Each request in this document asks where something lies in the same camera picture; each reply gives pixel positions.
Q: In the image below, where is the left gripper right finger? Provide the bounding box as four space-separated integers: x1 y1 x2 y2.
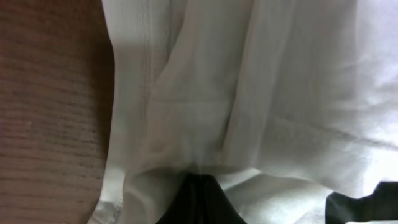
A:
201 175 246 224

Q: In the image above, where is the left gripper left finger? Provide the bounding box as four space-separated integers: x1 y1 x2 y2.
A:
156 174 201 224

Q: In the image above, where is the white t-shirt black logo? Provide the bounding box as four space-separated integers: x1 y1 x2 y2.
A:
89 0 397 224

